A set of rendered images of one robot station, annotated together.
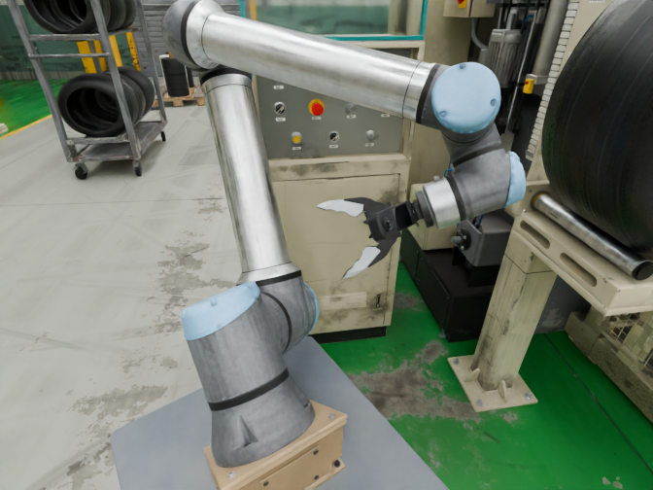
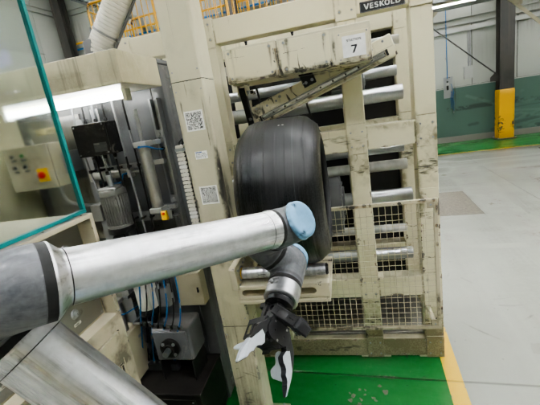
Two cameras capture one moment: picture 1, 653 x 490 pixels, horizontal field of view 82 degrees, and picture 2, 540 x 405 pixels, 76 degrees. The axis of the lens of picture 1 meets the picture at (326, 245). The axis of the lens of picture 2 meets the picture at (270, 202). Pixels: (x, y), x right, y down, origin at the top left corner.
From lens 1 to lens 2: 0.65 m
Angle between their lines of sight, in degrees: 64
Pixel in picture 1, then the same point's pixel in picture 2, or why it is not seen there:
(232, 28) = (114, 254)
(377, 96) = (260, 243)
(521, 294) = not seen: hidden behind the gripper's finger
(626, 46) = (276, 174)
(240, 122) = (94, 358)
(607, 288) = (323, 287)
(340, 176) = not seen: hidden behind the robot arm
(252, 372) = not seen: outside the picture
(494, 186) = (302, 263)
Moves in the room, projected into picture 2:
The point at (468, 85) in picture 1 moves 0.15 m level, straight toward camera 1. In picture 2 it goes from (301, 212) to (364, 217)
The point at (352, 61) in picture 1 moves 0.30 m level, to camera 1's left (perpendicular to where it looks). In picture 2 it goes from (236, 230) to (130, 320)
